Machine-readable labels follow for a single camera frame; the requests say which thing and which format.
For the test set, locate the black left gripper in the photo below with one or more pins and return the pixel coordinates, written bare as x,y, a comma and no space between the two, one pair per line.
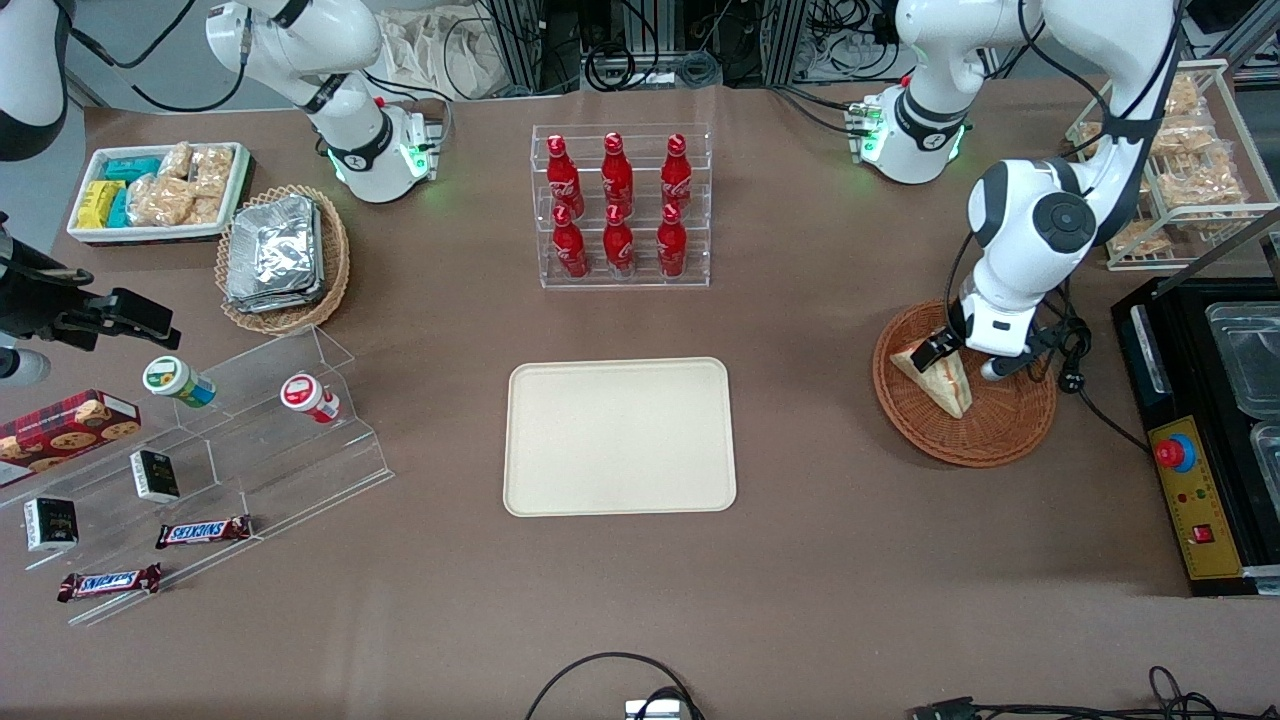
941,347

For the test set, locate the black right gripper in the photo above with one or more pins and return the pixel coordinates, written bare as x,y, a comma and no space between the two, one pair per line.
40,298

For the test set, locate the triangular sandwich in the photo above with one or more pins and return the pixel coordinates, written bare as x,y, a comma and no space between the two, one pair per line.
945,392

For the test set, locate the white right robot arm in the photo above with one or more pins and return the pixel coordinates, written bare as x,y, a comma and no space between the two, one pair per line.
340,60

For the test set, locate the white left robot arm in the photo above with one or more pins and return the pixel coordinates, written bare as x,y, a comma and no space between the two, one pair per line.
1030,220

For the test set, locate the round brown wicker basket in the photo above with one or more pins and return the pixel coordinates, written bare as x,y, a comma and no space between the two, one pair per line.
990,430

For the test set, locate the oval light wicker basket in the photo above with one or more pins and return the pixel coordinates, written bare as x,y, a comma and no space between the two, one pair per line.
335,260

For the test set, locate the beige plastic tray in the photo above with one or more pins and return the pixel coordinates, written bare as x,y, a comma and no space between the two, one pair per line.
620,440

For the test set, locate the green lidded cup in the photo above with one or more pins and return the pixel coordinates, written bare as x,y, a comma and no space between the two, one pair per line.
175,380

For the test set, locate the white rectangular plastic bin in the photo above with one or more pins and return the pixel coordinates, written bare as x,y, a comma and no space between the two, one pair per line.
90,232

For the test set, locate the teal snack packet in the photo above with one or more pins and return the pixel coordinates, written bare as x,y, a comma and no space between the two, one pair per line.
119,210
132,169

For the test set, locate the yellow snack packet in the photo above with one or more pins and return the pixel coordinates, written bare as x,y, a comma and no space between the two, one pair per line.
98,205

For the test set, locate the red tartan cookie box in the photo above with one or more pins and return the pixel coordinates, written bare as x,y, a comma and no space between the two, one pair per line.
60,435

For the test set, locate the clear bagged rice snack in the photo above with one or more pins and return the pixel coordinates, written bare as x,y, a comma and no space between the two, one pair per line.
205,210
160,202
175,160
213,170

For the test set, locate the small black box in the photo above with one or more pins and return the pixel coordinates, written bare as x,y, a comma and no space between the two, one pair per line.
50,524
155,476

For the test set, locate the stacked silver foil containers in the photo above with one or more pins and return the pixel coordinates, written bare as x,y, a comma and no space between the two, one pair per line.
275,255

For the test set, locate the red lidded cup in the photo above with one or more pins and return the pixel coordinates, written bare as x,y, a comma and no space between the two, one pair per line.
305,395

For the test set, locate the Snickers chocolate bar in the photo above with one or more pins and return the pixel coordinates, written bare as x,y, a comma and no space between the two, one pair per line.
110,582
203,532

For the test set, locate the bagged fried snack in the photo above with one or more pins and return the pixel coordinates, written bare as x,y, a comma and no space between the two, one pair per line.
1190,137
1140,237
1205,183
1185,97

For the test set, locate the clear acrylic stepped display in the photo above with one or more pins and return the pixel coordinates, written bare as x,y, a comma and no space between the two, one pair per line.
300,470

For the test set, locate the red emergency stop button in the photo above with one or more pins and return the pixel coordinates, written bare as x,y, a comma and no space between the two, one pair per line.
1176,454

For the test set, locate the red cola bottle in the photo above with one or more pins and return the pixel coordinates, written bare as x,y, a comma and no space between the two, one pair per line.
677,175
563,180
618,248
672,248
571,250
617,175

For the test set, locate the clear acrylic bottle rack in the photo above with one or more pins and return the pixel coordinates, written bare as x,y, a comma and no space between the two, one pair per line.
640,280

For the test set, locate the large clear plastic container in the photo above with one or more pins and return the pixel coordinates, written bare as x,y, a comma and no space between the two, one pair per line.
1250,360

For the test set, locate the grey metal bar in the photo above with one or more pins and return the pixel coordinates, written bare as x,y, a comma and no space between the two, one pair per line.
1230,240

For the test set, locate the black machine with yellow panel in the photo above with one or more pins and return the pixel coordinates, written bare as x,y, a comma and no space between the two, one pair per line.
1215,500

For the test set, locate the white cloth bag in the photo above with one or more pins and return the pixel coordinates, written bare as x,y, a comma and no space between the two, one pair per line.
440,55

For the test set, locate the small silver device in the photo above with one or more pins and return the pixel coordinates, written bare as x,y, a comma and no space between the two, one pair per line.
655,711

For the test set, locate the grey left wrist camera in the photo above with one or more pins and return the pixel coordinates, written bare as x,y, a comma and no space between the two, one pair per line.
1000,368

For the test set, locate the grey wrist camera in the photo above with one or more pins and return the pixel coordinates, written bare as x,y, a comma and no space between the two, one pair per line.
20,366
1000,368

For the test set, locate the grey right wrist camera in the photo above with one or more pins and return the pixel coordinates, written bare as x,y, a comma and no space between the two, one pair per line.
20,366

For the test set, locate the red rocker switch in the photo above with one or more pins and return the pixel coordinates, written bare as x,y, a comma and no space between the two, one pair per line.
1202,534

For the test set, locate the aluminium frame post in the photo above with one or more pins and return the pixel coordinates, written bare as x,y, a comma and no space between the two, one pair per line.
518,45
782,40

